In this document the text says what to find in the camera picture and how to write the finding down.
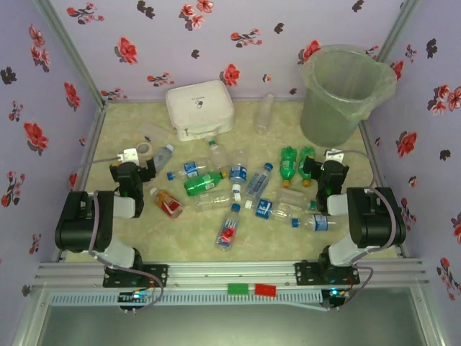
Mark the aluminium side rail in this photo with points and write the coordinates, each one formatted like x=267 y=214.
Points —
x=95 y=137
x=365 y=137

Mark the grey translucent plastic bin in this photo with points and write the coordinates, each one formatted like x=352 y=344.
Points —
x=324 y=129

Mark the patterned blue-label bottle blue cap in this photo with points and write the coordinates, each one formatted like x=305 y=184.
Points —
x=256 y=184

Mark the green block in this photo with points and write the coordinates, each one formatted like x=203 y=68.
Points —
x=237 y=288

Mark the green soda bottle orange cap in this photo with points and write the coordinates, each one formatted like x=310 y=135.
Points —
x=307 y=151
x=287 y=166

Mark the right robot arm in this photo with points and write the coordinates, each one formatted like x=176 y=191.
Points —
x=374 y=220

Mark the blue-label bottle white cap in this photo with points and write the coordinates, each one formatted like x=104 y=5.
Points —
x=264 y=209
x=238 y=173

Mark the black controller board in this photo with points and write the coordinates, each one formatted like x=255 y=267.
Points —
x=131 y=297
x=333 y=293

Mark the clear blue-label bottle blue cap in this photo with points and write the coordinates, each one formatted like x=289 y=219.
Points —
x=318 y=222

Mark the green plastic bin liner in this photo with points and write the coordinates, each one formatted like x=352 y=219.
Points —
x=360 y=108

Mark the green labelled bottle yellow cap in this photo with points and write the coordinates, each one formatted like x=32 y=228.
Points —
x=201 y=184

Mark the aluminium front rail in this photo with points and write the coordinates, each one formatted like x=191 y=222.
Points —
x=216 y=274

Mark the Fiji water bottle blue cap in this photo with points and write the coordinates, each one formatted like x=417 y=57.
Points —
x=227 y=229

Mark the clear unlabelled plastic bottle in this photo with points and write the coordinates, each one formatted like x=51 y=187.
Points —
x=264 y=115

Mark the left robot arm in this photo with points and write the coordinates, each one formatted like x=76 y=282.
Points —
x=79 y=223

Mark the red block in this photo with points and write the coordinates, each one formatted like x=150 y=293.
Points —
x=266 y=290

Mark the orange drink bottle white cap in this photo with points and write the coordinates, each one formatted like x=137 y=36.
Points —
x=167 y=203

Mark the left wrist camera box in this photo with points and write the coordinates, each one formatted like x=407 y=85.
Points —
x=129 y=155

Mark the white zip fabric case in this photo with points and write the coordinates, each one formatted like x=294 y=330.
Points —
x=198 y=108

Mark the aluminium frame post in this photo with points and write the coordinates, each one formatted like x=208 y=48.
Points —
x=396 y=32
x=72 y=54

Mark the clear bottle white cap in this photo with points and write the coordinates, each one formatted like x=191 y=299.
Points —
x=214 y=201

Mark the beige tape roll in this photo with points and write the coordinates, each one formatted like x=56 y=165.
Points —
x=138 y=147

